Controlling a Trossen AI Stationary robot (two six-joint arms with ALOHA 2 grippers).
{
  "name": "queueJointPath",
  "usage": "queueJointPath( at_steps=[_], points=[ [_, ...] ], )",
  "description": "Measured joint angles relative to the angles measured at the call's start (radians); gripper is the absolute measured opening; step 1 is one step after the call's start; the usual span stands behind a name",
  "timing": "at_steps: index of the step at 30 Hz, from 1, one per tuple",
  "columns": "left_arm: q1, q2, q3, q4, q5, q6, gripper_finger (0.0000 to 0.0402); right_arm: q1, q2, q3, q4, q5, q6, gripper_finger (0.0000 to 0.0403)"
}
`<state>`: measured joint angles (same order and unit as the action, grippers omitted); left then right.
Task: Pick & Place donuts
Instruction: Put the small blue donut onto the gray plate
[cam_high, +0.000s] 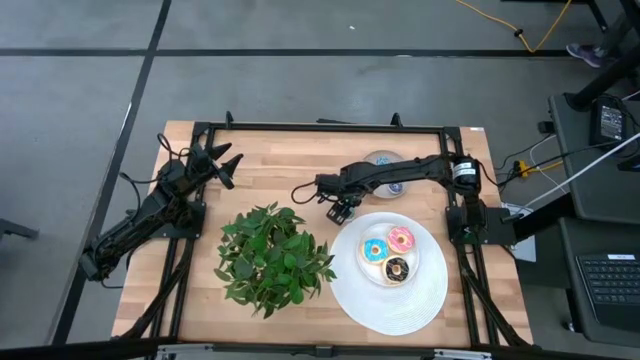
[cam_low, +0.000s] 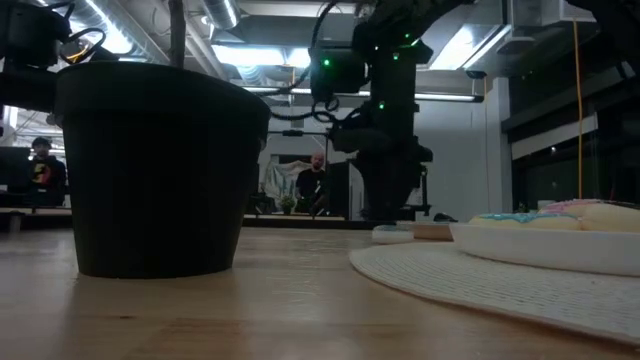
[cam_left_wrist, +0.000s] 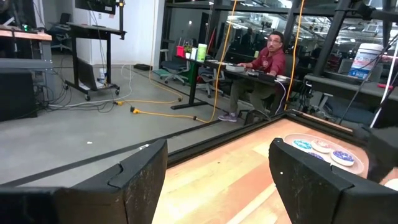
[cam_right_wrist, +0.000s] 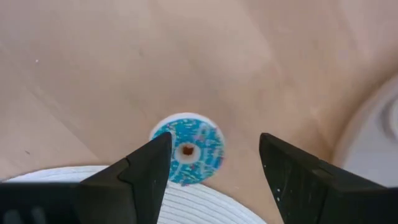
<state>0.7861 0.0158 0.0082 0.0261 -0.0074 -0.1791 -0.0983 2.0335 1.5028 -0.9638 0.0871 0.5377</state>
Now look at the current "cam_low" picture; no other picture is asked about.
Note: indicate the large pink-glazed donut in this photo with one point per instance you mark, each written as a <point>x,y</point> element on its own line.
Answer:
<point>610,217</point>

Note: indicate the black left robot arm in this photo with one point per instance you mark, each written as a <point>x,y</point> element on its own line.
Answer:
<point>30,45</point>

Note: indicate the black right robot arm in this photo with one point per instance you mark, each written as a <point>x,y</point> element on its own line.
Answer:
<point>395,75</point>

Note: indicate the small blue-glazed donut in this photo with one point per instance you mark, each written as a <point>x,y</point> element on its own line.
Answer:
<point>392,236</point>

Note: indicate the small black rounded object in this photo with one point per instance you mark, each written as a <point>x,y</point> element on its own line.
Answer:
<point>444,218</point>

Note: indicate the person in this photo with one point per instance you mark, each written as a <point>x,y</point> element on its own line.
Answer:
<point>311,187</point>
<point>46,172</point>

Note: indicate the long ceiling light bar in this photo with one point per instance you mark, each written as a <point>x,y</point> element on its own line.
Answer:
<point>445,96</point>

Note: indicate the small green potted plant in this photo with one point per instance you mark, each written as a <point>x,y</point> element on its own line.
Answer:
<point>287,204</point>

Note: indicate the white woven round placemat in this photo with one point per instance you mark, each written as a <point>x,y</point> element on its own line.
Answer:
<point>475,282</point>

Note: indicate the large blue-glazed donut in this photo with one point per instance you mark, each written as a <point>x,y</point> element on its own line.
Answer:
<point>525,220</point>

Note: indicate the white round plate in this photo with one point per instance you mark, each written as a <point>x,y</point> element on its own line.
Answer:
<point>545,250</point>

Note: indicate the black plant pot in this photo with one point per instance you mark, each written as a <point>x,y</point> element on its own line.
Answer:
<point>160,175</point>

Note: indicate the thin plant stem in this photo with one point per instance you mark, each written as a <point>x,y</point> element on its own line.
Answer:
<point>177,35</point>

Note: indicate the dark computer monitor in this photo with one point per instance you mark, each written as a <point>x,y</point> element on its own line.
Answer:
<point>12,167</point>

